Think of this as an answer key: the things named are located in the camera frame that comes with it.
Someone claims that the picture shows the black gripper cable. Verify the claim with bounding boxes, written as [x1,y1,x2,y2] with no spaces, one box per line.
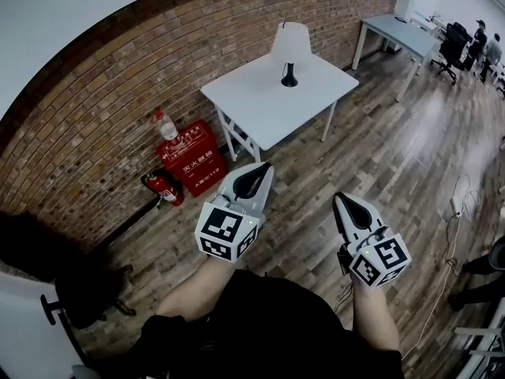
[334,274,357,314]

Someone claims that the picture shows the black swivel chair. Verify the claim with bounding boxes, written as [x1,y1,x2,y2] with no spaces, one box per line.
[0,210,137,332]

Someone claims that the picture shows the white square table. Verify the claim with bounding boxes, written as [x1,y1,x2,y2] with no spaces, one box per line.
[200,48,361,163]

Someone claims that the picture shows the grey table white legs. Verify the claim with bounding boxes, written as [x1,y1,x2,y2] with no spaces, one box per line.
[350,13,440,103]

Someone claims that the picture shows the black office chair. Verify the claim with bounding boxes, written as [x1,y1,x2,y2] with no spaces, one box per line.
[430,21,475,86]

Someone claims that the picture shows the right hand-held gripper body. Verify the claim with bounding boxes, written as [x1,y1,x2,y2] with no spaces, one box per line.
[337,226,413,290]

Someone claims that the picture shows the red fire equipment box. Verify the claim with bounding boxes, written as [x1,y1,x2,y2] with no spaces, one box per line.
[155,118,230,198]

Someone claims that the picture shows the person's black clothing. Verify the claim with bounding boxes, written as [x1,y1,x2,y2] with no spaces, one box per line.
[125,268,406,379]

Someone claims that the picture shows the red fire extinguisher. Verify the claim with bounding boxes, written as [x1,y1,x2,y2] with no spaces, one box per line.
[140,170,185,208]

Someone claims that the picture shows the person's left forearm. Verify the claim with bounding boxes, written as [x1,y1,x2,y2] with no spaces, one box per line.
[156,256,238,320]

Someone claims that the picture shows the clear plastic bottle red cap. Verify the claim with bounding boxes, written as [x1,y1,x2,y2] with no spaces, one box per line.
[151,109,180,142]

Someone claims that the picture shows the white table black bracket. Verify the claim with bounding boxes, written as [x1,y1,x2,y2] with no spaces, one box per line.
[0,270,90,379]

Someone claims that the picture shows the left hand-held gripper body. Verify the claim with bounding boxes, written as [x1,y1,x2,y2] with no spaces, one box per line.
[193,189,266,272]

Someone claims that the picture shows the white cable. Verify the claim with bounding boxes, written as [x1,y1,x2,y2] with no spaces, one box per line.
[449,173,483,217]

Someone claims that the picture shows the white table lamp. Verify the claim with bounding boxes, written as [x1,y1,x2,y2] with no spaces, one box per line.
[270,21,311,89]

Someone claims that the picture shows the person's right forearm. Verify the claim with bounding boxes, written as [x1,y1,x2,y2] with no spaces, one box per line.
[350,281,402,354]

